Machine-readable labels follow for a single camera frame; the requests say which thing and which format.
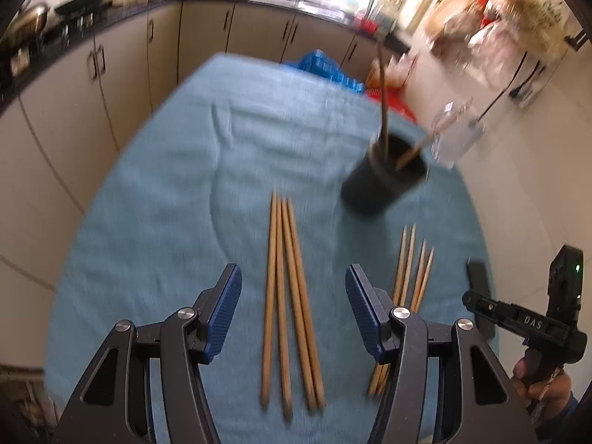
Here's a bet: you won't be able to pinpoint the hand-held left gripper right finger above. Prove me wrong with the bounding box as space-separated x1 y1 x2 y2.
344 263 539 444

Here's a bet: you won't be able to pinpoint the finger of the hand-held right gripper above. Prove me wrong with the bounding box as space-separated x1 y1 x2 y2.
461 289 573 349

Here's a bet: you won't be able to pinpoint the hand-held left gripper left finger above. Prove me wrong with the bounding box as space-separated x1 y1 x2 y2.
51 263 243 444

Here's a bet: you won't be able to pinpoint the dark round chopstick holder cup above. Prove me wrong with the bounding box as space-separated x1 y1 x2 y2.
341 132 428 217

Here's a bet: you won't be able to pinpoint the person's right hand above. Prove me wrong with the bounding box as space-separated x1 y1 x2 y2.
511 355 575 423

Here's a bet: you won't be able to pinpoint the black smartphone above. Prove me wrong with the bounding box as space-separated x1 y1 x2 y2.
466 259 498 336

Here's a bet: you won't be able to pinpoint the blue towel table cover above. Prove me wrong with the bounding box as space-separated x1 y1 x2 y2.
44 51 502 444

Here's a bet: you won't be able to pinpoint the red plastic basket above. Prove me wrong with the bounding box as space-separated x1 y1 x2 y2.
365 85 418 124

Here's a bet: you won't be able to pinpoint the white bag with snacks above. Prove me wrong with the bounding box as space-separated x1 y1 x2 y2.
365 53 419 93

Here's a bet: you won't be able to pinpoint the blue plastic bag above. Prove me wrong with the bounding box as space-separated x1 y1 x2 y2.
283 48 366 95

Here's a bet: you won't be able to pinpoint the beige kitchen cabinets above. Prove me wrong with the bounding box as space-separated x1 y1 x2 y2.
0 0 412 290

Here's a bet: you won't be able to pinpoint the clear hanging plastic bag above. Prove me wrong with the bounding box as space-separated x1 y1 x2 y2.
467 14 523 86

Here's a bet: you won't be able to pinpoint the large white printed plastic bag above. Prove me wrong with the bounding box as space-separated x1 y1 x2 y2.
490 0 572 61

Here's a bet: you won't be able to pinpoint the tan hanging bag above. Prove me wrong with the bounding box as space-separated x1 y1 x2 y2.
425 0 491 56

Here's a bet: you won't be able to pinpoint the black kitchen countertop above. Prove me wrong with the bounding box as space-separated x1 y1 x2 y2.
0 0 412 118

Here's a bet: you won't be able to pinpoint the gas stove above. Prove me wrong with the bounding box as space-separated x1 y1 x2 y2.
0 11 95 88

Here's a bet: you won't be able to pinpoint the wall power socket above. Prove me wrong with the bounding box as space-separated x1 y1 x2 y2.
509 62 547 109

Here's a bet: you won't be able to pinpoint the black power cable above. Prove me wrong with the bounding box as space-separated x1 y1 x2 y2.
475 51 529 123

